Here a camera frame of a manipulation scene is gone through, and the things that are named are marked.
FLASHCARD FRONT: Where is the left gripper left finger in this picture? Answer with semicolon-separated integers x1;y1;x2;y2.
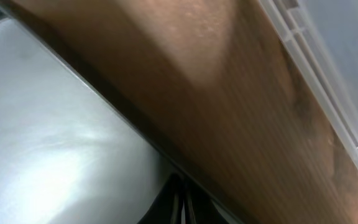
138;174;184;224

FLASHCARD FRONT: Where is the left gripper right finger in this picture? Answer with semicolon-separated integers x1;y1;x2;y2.
184;179;228;224

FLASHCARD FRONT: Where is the light blue bowl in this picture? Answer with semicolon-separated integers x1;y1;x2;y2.
0;15;245;224

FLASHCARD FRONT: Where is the clear plastic bin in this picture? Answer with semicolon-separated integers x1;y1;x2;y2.
259;0;358;169

